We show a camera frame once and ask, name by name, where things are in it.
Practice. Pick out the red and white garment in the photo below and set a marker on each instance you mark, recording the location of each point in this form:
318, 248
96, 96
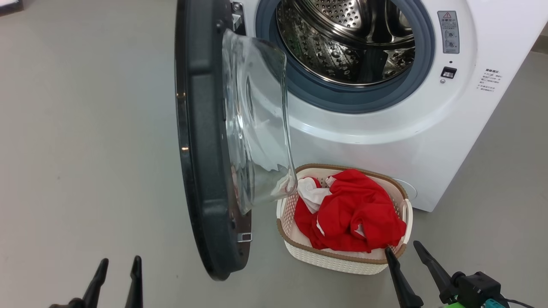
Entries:
310, 196
364, 214

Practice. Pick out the dark flat floor object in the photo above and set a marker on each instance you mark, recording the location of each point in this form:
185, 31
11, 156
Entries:
9, 5

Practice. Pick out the dark washing machine door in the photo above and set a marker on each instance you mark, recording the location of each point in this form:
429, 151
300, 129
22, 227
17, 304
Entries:
205, 149

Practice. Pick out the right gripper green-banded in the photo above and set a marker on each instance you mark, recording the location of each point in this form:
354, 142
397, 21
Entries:
456, 305

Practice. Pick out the white front-load washing machine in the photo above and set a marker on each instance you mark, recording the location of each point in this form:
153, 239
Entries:
385, 128

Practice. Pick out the cream perforated laundry basket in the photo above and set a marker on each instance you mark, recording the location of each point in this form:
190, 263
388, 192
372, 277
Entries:
338, 261

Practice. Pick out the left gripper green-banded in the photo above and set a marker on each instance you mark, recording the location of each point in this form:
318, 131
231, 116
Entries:
68, 303

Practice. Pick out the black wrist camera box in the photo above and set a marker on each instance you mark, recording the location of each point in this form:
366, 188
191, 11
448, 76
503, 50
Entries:
479, 288

